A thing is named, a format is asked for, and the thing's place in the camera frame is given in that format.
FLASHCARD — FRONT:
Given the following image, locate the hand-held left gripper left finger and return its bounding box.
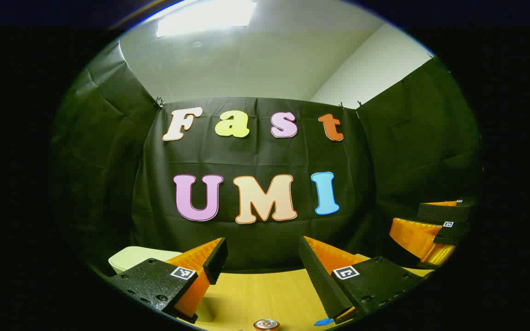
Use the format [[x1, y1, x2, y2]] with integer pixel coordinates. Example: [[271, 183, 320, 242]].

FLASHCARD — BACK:
[[109, 237, 229, 325]]

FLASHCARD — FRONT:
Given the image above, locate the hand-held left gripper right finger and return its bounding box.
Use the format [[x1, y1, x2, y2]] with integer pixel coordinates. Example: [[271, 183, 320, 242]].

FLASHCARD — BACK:
[[298, 235, 426, 325]]

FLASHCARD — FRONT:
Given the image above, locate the pale green desktop garbage bin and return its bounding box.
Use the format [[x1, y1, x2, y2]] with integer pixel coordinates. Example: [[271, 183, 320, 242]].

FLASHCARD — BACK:
[[109, 246, 183, 276]]

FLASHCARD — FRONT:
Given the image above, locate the wooden desktop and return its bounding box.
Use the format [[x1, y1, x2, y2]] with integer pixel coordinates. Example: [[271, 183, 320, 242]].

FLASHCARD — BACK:
[[180, 254, 435, 331]]

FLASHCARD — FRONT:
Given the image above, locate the black backdrop cloth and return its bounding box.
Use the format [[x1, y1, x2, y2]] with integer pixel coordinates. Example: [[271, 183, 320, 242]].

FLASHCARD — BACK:
[[51, 39, 482, 281]]

